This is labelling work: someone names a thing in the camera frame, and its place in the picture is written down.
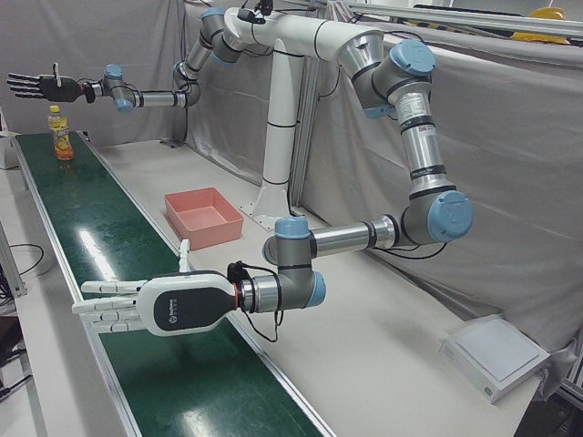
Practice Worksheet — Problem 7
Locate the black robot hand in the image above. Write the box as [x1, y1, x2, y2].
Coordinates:
[5, 62, 86, 104]

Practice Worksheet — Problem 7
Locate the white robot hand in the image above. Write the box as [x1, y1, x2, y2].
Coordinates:
[71, 239, 238, 338]

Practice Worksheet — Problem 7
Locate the orange juice bottle yellow cap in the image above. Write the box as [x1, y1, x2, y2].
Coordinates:
[46, 105, 76, 161]

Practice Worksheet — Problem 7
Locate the pink plastic basket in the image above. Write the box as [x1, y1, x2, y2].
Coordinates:
[164, 187, 246, 251]

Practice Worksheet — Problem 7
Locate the green conveyor belt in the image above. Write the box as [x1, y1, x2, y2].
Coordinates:
[11, 130, 338, 437]

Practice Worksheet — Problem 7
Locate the aluminium profile leg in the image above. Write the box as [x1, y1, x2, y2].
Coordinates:
[0, 222, 26, 300]

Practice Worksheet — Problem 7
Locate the white robot torso column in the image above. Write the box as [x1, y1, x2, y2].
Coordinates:
[222, 6, 384, 229]

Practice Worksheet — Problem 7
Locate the flat white box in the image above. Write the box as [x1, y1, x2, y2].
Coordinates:
[437, 314, 551, 404]

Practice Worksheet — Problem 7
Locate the grey fabric curtain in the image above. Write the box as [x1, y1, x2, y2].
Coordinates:
[0, 0, 583, 401]

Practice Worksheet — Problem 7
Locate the aluminium overhead beam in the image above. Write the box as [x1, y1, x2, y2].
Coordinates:
[345, 2, 583, 36]

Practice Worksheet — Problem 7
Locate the yellow hard hat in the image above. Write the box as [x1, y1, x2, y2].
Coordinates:
[509, 30, 570, 46]
[527, 5, 566, 22]

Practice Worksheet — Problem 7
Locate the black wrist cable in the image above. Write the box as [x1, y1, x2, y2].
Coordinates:
[243, 266, 284, 343]

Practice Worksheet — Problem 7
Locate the black cable on floor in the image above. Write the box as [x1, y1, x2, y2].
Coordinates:
[8, 243, 46, 277]

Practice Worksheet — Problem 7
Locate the black head camera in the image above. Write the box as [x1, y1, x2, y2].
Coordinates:
[236, 7, 268, 25]

